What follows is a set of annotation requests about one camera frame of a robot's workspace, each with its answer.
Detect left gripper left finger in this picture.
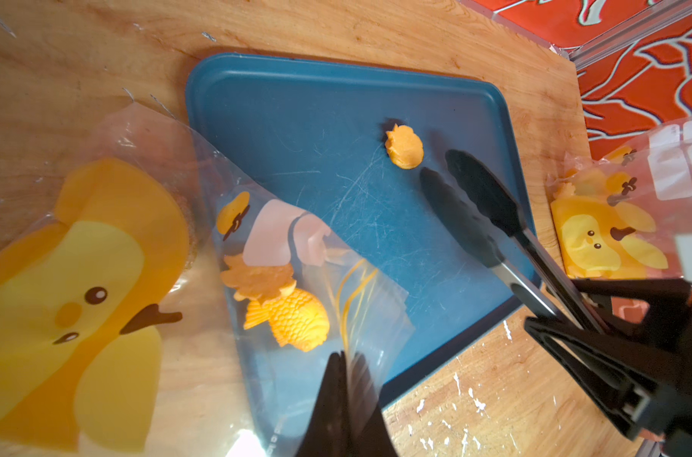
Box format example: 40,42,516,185
296,352,350,457

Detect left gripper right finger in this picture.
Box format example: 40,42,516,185
348,353,399,457

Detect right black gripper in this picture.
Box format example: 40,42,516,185
524,278,692,456

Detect orange fish cookie large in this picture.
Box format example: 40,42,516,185
243,289,330,352

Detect metal kitchen tongs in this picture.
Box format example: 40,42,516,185
419,150,609,333

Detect clear zip bag white labels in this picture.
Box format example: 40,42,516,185
0,103,414,456

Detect orange round cookie top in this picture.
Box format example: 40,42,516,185
385,125,424,169

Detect clear bag yellow dog print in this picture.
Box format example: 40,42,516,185
604,117,692,233

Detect teal plastic tray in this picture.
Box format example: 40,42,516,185
185,52,541,407

